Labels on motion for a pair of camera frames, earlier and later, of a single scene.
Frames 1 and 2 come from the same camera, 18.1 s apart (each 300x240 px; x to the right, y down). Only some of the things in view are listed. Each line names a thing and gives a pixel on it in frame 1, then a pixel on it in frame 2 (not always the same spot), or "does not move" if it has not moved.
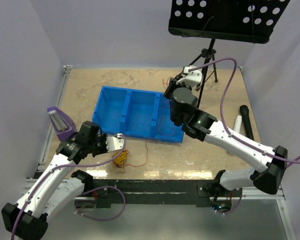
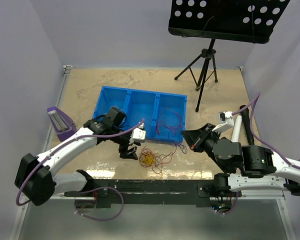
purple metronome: x=64 y=127 does not move
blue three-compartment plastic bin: x=136 y=113 does not move
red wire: x=161 y=114 to x=171 y=119
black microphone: x=245 y=112 does not move
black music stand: x=248 y=21 does not move
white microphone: x=238 y=123 does not move
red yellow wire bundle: x=120 y=161 to x=148 y=159
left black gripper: x=103 y=138 to x=125 y=153
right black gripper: x=173 y=85 to x=195 y=137
